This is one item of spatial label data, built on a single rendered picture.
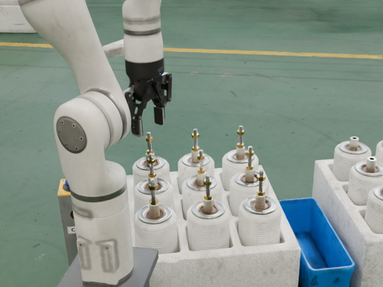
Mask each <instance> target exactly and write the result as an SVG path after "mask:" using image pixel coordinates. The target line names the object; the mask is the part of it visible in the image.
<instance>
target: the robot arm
mask: <svg viewBox="0 0 383 287"><path fill-rule="evenodd" d="M17 1H18V3H19V5H20V8H21V10H22V13H23V15H24V16H25V18H26V20H27V21H28V22H29V24H30V25H31V26H32V27H33V29H34V30H35V31H36V32H37V33H38V34H39V35H40V36H41V37H42V38H44V39H45V40H46V41H47V42H48V43H49V44H50V45H52V46H53V48H54V49H56V50H57V51H58V53H60V54H61V55H62V57H63V58H64V59H65V60H66V62H67V63H68V65H69V66H70V68H71V70H72V73H73V74H74V77H75V79H76V82H77V84H78V87H79V89H80V93H81V95H80V96H78V97H76V98H74V99H71V100H69V101H67V102H65V103H64V104H62V105H61V106H59V107H58V109H57V110H56V112H55V115H54V135H55V140H56V145H57V148H58V153H59V158H60V164H61V167H62V172H63V174H64V177H65V179H66V181H67V183H68V185H69V187H70V194H71V201H72V209H73V214H74V221H75V229H76V236H77V242H76V243H77V247H78V255H79V262H80V270H81V274H82V282H83V285H84V286H92V287H119V285H121V284H122V283H124V282H126V281H127V280H128V279H130V278H131V276H132V275H133V273H134V271H135V263H134V256H133V245H132V233H131V221H130V214H129V202H128V189H127V177H126V173H125V170H124V168H123V167H122V166H121V165H119V164H118V163H116V162H112V161H106V160H105V155H104V151H105V150H107V149H108V148H109V147H111V146H113V145H114V144H116V143H118V142H119V141H121V140H122V139H123V138H124V137H125V136H126V135H127V134H128V133H129V131H130V128H131V130H132V134H133V135H134V136H137V137H142V136H143V129H142V119H141V117H142V113H143V110H144V109H145V108H146V105H147V102H148V101H149V100H151V99H152V101H153V103H154V105H155V106H154V121H155V123H156V124H159V125H163V124H164V123H165V106H166V103H167V102H170V101H171V99H172V74H171V73H166V72H164V70H165V69H164V46H163V39H162V34H161V18H160V6H161V1H162V0H126V1H125V2H124V3H123V9H122V11H123V27H124V39H122V40H119V41H116V42H113V43H111V44H108V45H105V46H103V47H102V46H101V43H100V40H99V37H98V35H97V32H96V30H95V27H94V25H93V21H92V19H91V16H90V14H89V11H88V8H87V5H86V2H85V0H17ZM123 55H124V56H125V70H126V74H127V75H128V77H129V79H130V82H129V88H128V89H126V90H124V91H123V90H121V88H120V86H119V83H118V81H117V79H116V77H115V74H114V73H113V71H112V68H111V66H110V64H109V62H108V59H107V58H112V57H117V56H123ZM164 90H166V95H164ZM136 100H137V101H141V103H140V104H138V103H136ZM136 107H138V110H137V113H135V109H136Z"/></svg>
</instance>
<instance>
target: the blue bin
mask: <svg viewBox="0 0 383 287"><path fill-rule="evenodd" d="M279 204H280V206H281V208H282V210H283V212H284V214H285V216H286V219H287V221H288V223H289V225H290V227H291V229H292V231H293V233H294V235H295V237H296V240H297V242H298V244H299V246H300V249H301V252H300V266H299V280H298V286H299V287H349V284H350V281H351V275H352V272H353V271H354V269H355V263H354V261H353V260H352V258H351V256H350V254H349V253H348V251H347V249H346V248H345V247H344V244H343V243H342V241H341V240H340V238H339V236H338V235H337V233H336V231H335V230H334V228H333V227H332V225H331V223H330V222H329V220H328V218H327V217H326V215H325V213H324V211H323V210H322V208H321V207H320V205H319V203H318V202H317V200H316V199H315V198H297V199H285V200H280V201H279Z"/></svg>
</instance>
